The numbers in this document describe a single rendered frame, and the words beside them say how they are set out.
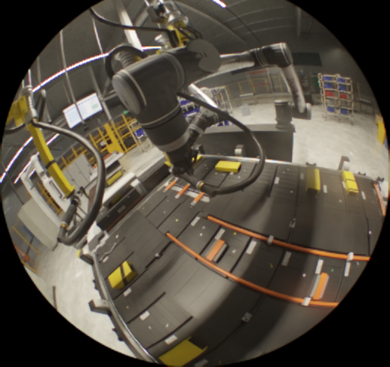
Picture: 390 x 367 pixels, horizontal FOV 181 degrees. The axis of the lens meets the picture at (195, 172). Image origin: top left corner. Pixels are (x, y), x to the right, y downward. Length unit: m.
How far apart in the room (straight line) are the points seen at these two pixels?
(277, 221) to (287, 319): 0.39
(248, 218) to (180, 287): 0.39
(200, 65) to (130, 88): 0.16
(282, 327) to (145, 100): 0.67
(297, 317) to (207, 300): 0.31
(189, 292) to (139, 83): 0.58
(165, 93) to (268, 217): 0.54
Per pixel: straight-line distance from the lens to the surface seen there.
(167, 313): 0.55
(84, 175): 9.51
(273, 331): 0.51
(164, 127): 0.27
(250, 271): 0.48
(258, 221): 0.54
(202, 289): 0.48
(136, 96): 0.23
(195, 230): 0.58
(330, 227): 0.61
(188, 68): 0.29
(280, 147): 1.78
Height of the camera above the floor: 1.48
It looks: 31 degrees down
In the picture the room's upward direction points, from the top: 23 degrees counter-clockwise
